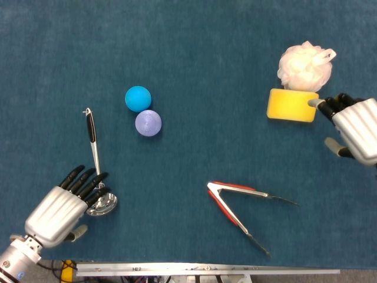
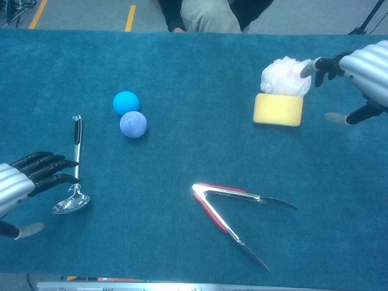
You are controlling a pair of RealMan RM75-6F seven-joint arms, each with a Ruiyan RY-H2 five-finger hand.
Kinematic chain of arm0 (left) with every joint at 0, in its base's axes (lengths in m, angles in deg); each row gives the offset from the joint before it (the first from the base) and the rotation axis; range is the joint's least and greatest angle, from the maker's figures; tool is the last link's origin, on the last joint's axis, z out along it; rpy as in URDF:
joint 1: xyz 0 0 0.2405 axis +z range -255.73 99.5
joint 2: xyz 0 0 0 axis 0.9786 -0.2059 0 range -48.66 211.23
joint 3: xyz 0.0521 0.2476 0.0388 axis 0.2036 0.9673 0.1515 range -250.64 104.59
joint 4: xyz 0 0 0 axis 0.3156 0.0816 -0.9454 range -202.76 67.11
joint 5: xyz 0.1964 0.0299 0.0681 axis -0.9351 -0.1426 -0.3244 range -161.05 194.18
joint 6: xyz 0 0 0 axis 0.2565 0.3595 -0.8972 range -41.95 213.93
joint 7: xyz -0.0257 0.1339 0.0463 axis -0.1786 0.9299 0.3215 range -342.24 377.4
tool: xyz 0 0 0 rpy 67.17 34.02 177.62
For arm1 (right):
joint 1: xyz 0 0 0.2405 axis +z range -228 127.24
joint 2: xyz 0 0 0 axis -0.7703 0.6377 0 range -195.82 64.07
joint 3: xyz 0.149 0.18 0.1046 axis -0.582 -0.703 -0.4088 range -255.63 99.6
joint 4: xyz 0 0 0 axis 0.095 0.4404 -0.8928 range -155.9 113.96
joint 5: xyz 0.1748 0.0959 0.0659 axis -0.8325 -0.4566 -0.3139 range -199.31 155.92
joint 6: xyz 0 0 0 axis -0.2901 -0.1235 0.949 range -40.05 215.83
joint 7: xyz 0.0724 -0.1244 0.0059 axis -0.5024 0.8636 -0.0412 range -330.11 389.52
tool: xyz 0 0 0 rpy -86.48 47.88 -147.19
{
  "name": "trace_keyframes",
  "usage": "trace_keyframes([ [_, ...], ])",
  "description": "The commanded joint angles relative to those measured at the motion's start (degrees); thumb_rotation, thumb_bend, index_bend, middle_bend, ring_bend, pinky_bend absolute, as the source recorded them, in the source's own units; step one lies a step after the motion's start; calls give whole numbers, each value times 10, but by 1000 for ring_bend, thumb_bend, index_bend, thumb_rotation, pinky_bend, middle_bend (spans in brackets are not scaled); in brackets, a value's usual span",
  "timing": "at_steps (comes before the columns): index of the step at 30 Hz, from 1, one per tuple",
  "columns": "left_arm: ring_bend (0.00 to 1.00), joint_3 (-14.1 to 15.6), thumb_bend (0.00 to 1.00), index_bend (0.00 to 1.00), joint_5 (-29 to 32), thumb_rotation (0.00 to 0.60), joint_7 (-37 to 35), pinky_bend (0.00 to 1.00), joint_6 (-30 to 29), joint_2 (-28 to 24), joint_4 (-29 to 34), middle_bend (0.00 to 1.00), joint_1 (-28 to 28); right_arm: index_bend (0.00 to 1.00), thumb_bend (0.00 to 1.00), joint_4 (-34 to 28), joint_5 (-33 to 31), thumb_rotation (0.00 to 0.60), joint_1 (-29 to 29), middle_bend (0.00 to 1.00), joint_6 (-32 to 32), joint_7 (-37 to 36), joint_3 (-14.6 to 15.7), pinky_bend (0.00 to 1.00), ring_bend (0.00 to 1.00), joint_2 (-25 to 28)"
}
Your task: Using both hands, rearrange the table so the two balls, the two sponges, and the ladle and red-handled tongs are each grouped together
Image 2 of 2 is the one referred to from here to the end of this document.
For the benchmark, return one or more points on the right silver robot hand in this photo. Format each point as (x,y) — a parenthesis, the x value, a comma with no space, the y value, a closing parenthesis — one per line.
(366,72)

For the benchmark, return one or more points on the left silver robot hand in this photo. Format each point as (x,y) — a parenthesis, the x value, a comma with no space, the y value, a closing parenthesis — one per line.
(18,185)

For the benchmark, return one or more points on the white mesh bath pouf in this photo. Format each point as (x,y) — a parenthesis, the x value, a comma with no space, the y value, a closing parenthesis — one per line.
(282,78)

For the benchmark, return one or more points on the yellow sponge block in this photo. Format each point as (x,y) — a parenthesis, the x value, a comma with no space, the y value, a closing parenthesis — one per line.
(278,109)

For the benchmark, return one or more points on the dark blue ball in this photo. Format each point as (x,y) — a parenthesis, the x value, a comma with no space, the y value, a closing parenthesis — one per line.
(133,124)

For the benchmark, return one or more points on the light blue ball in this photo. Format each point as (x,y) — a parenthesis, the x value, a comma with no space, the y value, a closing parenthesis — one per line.
(126,103)

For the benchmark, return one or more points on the steel tongs red grips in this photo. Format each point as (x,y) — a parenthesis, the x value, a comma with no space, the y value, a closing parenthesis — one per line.
(212,212)

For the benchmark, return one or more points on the yellow box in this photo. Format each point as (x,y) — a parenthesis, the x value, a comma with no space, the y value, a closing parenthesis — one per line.
(71,278)

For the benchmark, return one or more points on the seated person khaki trousers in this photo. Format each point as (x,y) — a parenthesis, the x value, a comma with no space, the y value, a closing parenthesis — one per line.
(209,15)

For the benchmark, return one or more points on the teal carpet table mat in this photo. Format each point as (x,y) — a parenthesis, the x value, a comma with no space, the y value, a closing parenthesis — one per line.
(194,151)

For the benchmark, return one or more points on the aluminium rail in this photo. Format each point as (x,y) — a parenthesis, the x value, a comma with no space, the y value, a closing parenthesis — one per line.
(151,286)

